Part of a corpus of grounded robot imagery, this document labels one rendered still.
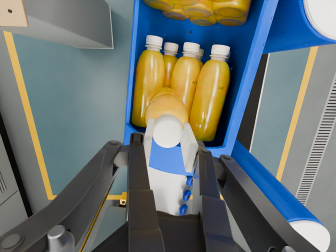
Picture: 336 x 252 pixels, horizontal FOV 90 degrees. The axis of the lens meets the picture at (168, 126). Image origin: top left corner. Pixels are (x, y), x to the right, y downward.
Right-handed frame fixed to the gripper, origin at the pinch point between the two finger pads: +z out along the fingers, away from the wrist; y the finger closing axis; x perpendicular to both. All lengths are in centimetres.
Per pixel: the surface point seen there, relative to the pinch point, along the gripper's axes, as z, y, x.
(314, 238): 31, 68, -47
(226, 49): 21.4, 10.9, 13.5
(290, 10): 35, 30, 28
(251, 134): 119, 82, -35
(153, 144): 12.1, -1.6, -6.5
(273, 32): 45, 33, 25
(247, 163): 73, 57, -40
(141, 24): 28.1, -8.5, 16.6
